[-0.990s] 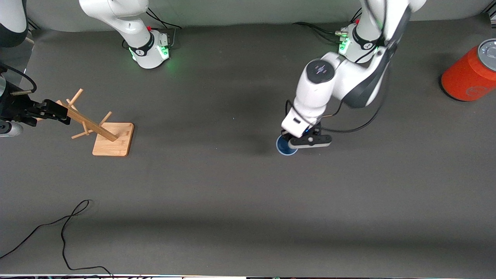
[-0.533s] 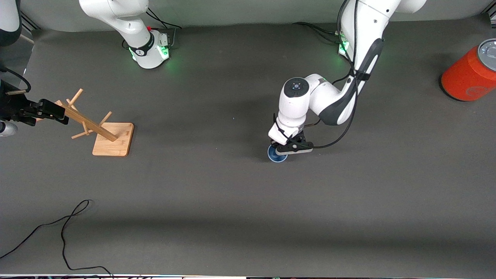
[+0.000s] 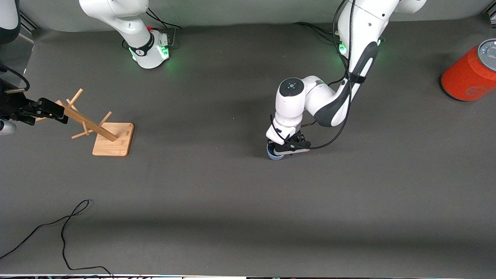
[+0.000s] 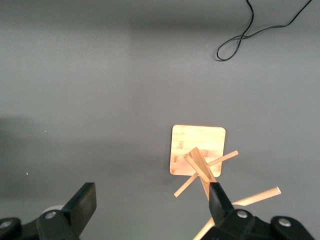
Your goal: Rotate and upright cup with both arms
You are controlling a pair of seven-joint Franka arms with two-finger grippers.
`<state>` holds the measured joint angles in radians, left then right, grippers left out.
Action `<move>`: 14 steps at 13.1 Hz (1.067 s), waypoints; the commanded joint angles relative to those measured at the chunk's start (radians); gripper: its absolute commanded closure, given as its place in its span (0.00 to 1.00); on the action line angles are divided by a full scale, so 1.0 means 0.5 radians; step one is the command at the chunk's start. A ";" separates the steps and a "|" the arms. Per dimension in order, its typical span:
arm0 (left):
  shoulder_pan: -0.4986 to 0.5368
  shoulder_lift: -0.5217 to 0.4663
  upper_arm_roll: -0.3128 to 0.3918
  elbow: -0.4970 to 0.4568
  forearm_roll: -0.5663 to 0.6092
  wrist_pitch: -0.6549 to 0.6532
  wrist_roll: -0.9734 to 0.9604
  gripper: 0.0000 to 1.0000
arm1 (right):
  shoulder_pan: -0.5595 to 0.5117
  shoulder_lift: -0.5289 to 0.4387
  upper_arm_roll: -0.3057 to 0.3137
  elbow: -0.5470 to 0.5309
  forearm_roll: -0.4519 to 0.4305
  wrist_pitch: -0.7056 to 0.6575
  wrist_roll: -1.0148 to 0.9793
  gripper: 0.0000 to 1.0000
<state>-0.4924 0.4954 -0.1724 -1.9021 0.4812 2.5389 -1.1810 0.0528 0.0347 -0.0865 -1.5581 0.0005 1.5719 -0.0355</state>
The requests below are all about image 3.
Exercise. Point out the light blue cup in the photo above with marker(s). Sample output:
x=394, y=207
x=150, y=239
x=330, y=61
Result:
x=274, y=155

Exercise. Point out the grey metal frame rail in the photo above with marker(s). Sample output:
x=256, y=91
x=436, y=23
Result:
x=29, y=25

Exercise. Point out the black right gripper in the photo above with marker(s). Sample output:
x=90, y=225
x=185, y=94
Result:
x=12, y=105

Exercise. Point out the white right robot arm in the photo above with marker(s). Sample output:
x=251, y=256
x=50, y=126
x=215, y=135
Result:
x=135, y=35

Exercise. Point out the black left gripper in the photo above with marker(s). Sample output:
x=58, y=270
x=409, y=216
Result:
x=298, y=137

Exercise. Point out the orange cylindrical can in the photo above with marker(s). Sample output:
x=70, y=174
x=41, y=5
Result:
x=471, y=75

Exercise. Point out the wooden mug tree rack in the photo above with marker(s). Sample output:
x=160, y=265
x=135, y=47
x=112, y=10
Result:
x=112, y=141

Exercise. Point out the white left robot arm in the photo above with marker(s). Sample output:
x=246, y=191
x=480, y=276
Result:
x=310, y=100

